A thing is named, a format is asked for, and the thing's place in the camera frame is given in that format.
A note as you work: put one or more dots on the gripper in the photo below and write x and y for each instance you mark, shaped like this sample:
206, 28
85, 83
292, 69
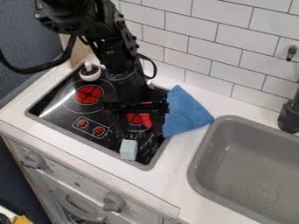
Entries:
130, 93

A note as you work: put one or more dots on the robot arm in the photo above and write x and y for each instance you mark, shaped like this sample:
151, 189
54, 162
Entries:
97, 26

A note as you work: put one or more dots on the light blue block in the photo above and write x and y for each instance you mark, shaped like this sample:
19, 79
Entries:
128, 149

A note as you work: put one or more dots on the blue cloth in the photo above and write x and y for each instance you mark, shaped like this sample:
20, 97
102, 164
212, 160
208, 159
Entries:
186, 112

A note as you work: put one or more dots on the toy stove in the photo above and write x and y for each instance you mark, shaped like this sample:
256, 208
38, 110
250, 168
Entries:
70, 113

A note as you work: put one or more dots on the white toy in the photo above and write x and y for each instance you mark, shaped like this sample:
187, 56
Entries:
90, 73

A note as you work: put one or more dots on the toy sink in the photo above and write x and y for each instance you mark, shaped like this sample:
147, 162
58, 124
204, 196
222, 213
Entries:
249, 175

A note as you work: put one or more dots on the tap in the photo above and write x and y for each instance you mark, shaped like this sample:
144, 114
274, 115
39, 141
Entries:
289, 115

